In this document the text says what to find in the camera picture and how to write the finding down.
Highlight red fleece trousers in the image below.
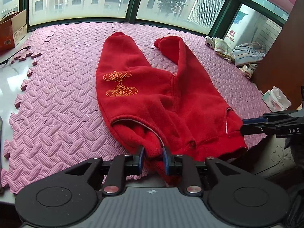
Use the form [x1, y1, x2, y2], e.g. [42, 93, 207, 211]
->
[96, 32, 247, 185]

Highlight tissue packet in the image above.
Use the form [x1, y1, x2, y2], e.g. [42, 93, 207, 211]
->
[262, 86, 292, 112]

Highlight brown wooden cabinet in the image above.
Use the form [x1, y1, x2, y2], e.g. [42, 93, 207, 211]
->
[252, 0, 304, 110]

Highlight pink foam floor mat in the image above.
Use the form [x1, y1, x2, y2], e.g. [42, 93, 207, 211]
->
[1, 22, 269, 194]

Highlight striped folded cloth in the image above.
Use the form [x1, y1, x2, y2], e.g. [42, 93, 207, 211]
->
[232, 42, 266, 67]

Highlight floral patterned cloth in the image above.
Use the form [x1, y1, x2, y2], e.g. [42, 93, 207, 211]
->
[205, 36, 234, 63]

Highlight white air conditioner unit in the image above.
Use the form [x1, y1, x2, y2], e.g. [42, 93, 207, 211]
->
[188, 0, 225, 30]

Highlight loose pink foam pieces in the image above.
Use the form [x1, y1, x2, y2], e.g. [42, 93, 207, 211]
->
[9, 52, 41, 64]

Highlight brown cardboard box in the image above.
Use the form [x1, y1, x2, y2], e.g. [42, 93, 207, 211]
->
[0, 10, 27, 53]

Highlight black cable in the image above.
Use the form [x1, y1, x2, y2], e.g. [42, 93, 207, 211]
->
[0, 45, 32, 67]

